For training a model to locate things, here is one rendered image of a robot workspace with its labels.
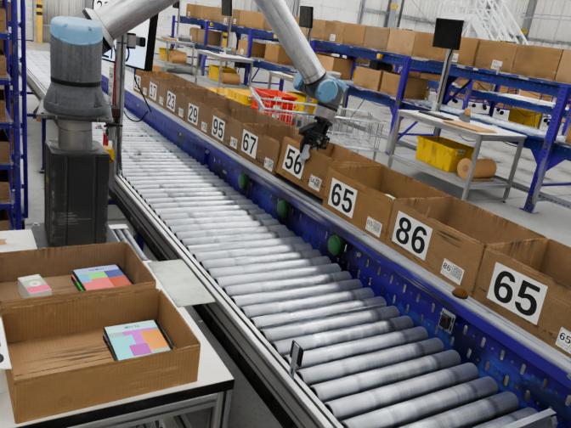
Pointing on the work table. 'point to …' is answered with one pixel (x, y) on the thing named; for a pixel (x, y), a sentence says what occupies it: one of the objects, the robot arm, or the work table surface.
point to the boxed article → (33, 286)
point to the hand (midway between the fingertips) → (302, 162)
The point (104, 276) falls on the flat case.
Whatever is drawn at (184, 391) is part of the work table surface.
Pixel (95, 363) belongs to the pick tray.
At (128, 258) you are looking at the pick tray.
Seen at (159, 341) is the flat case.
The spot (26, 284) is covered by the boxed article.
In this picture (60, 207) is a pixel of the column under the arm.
